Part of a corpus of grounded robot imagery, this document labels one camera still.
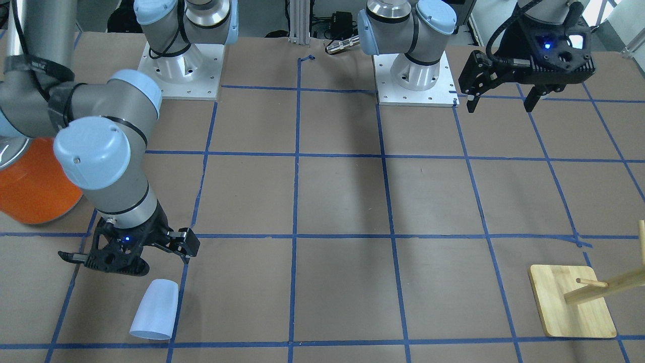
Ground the wooden cup rack stand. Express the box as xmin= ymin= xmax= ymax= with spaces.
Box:
xmin=528 ymin=220 xmax=645 ymax=338

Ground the aluminium frame post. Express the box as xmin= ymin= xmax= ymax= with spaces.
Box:
xmin=286 ymin=0 xmax=313 ymax=46

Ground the light blue plastic cup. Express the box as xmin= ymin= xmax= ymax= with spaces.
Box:
xmin=129 ymin=279 xmax=179 ymax=340

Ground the orange cylindrical can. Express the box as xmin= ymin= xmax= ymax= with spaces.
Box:
xmin=1 ymin=137 xmax=83 ymax=224

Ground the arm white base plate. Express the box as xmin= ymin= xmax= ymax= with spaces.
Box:
xmin=138 ymin=44 xmax=226 ymax=101
xmin=372 ymin=52 xmax=459 ymax=107

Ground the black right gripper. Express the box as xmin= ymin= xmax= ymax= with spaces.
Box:
xmin=58 ymin=203 xmax=201 ymax=275

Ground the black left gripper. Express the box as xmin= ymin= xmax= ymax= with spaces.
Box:
xmin=458 ymin=15 xmax=596 ymax=113

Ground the silver metal connector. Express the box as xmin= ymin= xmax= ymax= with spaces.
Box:
xmin=325 ymin=35 xmax=361 ymax=55

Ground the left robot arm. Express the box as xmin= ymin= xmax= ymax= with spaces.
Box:
xmin=357 ymin=1 xmax=596 ymax=113

